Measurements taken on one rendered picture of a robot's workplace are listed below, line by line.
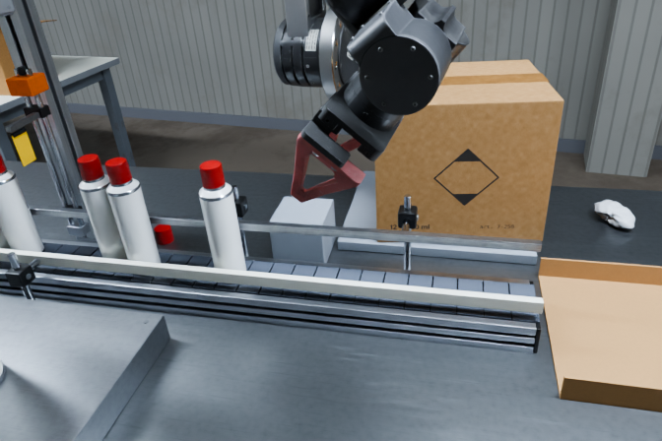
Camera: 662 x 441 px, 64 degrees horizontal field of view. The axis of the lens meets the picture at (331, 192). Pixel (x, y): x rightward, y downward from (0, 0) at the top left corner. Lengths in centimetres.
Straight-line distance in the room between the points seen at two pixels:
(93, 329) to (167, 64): 342
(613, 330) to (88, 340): 77
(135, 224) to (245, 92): 304
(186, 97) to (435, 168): 339
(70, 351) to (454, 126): 67
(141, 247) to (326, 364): 36
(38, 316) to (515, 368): 72
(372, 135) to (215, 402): 46
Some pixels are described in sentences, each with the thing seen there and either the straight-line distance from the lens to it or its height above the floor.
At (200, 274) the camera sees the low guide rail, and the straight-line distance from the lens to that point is 88.
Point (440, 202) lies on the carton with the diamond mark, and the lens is 96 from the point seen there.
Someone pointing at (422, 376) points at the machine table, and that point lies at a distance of 79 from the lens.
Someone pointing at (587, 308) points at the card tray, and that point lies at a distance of 94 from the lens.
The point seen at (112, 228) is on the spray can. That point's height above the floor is 96.
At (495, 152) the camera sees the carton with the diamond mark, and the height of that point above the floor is 103.
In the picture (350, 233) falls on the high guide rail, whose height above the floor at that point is 96.
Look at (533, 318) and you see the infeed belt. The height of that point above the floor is 88.
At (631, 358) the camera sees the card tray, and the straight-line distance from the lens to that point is 87.
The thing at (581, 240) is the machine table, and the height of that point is 83.
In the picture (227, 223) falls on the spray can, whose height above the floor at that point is 99.
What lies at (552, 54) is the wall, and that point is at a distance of 331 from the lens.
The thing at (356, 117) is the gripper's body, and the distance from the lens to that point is 48.
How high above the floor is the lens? 142
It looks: 29 degrees down
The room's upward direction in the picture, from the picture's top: 4 degrees counter-clockwise
